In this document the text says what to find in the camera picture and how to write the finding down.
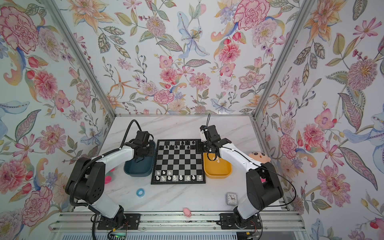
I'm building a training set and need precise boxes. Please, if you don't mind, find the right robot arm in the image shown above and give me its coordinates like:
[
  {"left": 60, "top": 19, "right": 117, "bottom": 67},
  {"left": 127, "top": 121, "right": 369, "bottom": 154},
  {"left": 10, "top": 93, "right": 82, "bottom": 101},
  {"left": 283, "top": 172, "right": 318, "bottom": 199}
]
[{"left": 200, "top": 125, "right": 284, "bottom": 223}]

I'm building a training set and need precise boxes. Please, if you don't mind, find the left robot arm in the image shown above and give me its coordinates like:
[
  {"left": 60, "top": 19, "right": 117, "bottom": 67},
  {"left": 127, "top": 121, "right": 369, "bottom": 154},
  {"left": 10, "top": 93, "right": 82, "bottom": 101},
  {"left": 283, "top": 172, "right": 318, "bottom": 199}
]
[{"left": 65, "top": 131, "right": 153, "bottom": 222}]

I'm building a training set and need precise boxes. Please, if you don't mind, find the teal plastic tray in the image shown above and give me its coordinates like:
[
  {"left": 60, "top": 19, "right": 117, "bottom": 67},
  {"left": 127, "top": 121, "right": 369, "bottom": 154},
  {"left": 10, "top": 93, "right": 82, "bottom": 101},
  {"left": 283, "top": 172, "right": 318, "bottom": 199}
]
[{"left": 124, "top": 141, "right": 156, "bottom": 177}]

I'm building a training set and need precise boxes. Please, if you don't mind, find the yellow plastic tray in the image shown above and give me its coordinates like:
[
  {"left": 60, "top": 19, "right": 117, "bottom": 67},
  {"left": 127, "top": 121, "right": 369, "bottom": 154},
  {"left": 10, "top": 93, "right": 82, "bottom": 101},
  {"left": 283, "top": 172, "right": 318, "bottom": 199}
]
[{"left": 203, "top": 153, "right": 232, "bottom": 179}]

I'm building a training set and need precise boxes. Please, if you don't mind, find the black white chessboard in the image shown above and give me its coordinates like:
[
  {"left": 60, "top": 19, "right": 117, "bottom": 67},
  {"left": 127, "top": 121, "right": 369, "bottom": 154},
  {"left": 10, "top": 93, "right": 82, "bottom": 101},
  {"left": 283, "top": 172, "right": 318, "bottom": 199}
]
[{"left": 151, "top": 139, "right": 206, "bottom": 185}]

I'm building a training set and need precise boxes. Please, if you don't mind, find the yellow white plush toy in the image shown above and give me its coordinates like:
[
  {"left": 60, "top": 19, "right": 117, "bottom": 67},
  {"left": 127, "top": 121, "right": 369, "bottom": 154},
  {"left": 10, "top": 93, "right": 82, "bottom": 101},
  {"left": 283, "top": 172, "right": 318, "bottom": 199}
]
[{"left": 105, "top": 168, "right": 116, "bottom": 185}]

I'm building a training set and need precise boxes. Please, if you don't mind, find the pink plush doll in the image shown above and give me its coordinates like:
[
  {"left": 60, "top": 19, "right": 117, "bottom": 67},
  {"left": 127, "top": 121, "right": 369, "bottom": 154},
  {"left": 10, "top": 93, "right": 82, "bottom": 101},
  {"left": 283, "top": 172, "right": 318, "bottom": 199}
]
[{"left": 249, "top": 152, "right": 271, "bottom": 164}]

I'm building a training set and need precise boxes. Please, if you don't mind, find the small white clock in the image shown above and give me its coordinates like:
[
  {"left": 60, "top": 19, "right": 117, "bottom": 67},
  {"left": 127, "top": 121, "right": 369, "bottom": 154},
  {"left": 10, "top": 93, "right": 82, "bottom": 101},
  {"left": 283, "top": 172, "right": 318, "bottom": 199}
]
[{"left": 226, "top": 192, "right": 238, "bottom": 206}]

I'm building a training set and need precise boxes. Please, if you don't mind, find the pink eraser toy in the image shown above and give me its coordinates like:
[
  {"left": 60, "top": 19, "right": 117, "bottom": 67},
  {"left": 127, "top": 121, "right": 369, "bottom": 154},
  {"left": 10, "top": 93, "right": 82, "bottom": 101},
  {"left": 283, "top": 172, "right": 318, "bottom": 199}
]
[{"left": 183, "top": 208, "right": 192, "bottom": 218}]

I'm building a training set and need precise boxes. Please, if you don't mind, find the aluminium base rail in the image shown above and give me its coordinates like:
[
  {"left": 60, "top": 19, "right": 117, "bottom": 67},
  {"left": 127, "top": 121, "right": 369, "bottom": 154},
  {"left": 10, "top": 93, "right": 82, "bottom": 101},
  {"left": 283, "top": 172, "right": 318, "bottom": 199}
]
[{"left": 48, "top": 211, "right": 306, "bottom": 233}]

